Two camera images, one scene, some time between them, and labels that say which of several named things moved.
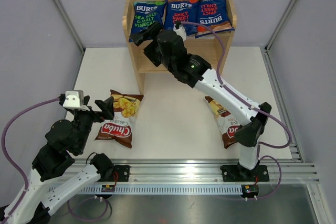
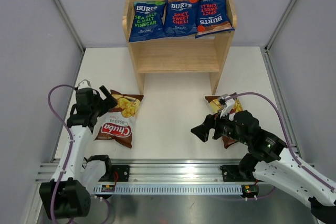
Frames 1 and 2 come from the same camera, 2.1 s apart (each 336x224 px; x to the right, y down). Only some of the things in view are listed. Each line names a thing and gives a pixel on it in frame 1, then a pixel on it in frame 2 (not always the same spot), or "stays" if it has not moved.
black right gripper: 151,31 → 202,130
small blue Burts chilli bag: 184,8 stays
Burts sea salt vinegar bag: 146,13 stays
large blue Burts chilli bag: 213,12 stays
